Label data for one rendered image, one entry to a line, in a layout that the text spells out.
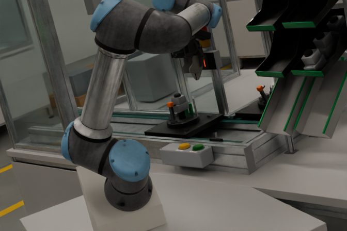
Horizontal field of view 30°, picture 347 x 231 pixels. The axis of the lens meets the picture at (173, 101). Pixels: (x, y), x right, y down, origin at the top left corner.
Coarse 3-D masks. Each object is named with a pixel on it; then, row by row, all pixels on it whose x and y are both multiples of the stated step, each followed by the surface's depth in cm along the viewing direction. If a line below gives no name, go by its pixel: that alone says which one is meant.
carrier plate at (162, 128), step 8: (200, 120) 266; (208, 120) 264; (216, 120) 265; (152, 128) 271; (160, 128) 268; (168, 128) 265; (184, 128) 260; (192, 128) 258; (200, 128) 258; (160, 136) 263; (168, 136) 259; (176, 136) 256; (184, 136) 253
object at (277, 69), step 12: (276, 36) 227; (288, 36) 231; (300, 36) 216; (276, 48) 228; (288, 48) 226; (300, 48) 217; (264, 60) 225; (276, 60) 225; (288, 60) 220; (264, 72) 219; (276, 72) 214; (288, 72) 214
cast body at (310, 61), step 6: (306, 54) 205; (312, 54) 205; (318, 54) 206; (306, 60) 206; (312, 60) 204; (318, 60) 206; (324, 60) 208; (306, 66) 207; (312, 66) 205; (318, 66) 206
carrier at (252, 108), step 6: (270, 90) 263; (258, 102) 265; (264, 102) 261; (246, 108) 268; (252, 108) 266; (258, 108) 264; (264, 108) 260; (240, 114) 264; (246, 114) 261; (252, 114) 259; (258, 114) 257
